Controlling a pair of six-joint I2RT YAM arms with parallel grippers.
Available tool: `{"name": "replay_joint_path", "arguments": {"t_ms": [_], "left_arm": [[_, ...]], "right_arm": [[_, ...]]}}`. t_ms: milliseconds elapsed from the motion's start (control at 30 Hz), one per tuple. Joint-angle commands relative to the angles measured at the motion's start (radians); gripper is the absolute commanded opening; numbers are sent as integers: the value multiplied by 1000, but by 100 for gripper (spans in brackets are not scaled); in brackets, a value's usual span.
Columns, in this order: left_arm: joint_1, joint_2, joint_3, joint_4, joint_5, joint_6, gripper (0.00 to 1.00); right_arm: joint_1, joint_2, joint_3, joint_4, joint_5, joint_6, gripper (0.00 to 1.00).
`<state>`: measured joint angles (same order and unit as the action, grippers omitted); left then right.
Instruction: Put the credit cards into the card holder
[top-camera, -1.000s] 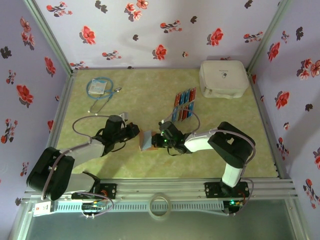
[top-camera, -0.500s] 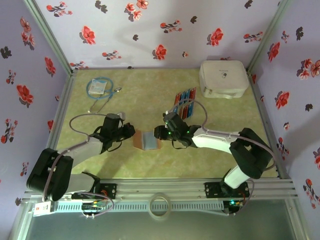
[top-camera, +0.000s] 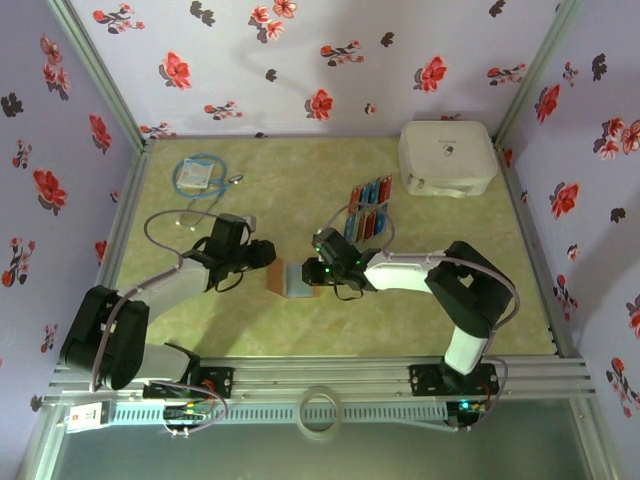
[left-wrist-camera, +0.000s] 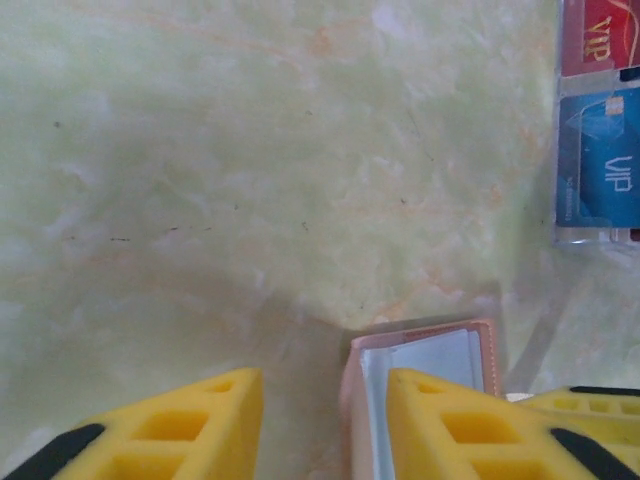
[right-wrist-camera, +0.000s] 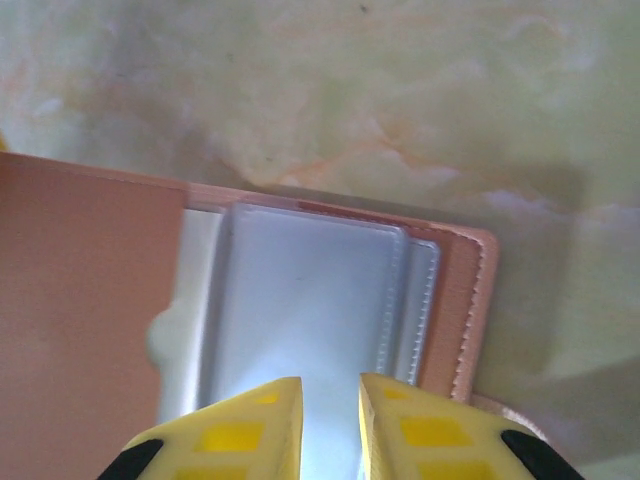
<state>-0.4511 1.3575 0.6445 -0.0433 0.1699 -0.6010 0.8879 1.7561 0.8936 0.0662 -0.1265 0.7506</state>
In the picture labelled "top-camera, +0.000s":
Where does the pink leather card holder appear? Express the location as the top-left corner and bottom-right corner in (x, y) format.
(266, 259), (321, 300)

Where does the row of red-blue packets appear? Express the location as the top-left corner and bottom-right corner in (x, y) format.
(341, 173), (396, 249)

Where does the blue stethoscope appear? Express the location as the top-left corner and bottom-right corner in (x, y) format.
(172, 153), (246, 231)

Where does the white and blue packet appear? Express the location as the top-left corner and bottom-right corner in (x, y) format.
(177, 158), (214, 190)

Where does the clear tape roll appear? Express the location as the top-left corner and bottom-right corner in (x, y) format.
(298, 385), (344, 442)

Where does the white plastic lidded container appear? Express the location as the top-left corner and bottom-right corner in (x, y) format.
(398, 120), (500, 199)

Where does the white power adapter box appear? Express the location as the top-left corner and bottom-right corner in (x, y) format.
(64, 401), (112, 434)

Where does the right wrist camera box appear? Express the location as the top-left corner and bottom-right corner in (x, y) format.
(311, 227), (337, 257)

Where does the long aluminium frame rail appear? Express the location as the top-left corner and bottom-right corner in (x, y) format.
(47, 357), (599, 404)

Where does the left arm grey cable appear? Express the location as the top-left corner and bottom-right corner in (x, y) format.
(88, 209), (251, 439)

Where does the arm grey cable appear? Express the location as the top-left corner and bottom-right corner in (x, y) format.
(88, 209), (251, 439)
(314, 202), (521, 434)

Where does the aluminium frame side rail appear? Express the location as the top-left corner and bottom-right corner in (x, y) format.
(492, 137), (584, 359)
(54, 138), (155, 371)

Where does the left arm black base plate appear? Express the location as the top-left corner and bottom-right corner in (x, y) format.
(143, 367), (235, 400)

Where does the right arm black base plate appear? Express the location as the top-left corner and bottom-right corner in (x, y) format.
(408, 363), (501, 399)

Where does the grey slotted cable duct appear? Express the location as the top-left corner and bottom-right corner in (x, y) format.
(109, 402), (449, 426)

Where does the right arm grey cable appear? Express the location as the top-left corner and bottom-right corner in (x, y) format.
(314, 202), (521, 434)

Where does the aluminium frame post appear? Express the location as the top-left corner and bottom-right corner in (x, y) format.
(47, 0), (149, 146)
(492, 0), (586, 144)

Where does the aluminium frame leg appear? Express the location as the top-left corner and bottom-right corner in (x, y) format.
(572, 399), (621, 480)
(17, 402), (64, 480)

